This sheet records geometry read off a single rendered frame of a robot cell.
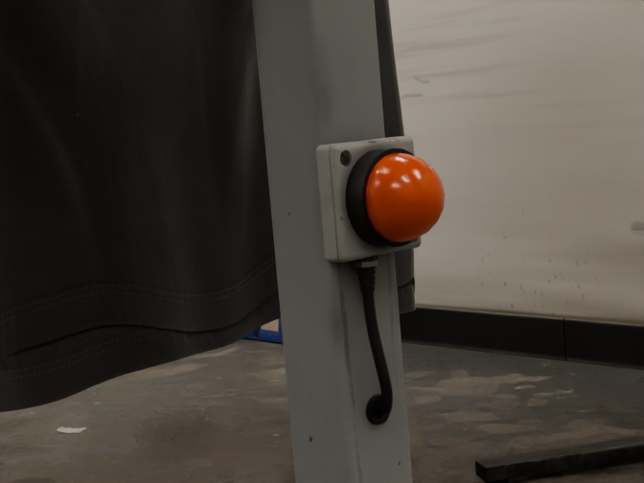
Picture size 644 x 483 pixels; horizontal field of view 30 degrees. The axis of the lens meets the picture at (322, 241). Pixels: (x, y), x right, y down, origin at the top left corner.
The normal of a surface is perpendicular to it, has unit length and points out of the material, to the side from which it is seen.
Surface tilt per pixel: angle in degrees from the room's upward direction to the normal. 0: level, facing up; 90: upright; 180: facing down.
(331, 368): 90
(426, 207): 100
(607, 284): 90
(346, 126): 90
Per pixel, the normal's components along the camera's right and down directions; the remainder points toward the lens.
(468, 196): -0.73, 0.14
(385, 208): -0.36, 0.29
